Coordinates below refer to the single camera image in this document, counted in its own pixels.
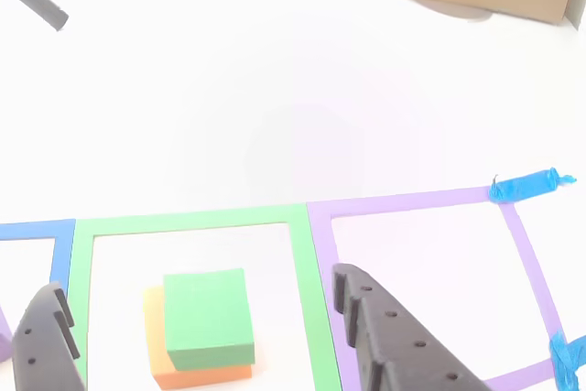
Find large purple cube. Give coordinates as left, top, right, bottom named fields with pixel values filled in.
left=0, top=306, right=14, bottom=363

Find orange cube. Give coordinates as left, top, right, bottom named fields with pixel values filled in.
left=143, top=285, right=254, bottom=391

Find green cube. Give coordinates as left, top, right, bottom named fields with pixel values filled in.
left=163, top=267, right=255, bottom=372

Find blue tape strip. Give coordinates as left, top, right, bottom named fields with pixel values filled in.
left=488, top=167, right=578, bottom=204
left=548, top=330, right=586, bottom=391

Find grey round disc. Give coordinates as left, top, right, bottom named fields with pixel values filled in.
left=411, top=0, right=495, bottom=22

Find purple square frame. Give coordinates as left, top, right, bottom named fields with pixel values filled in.
left=306, top=184, right=569, bottom=391

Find green square frame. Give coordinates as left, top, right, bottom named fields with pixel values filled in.
left=68, top=204, right=342, bottom=391

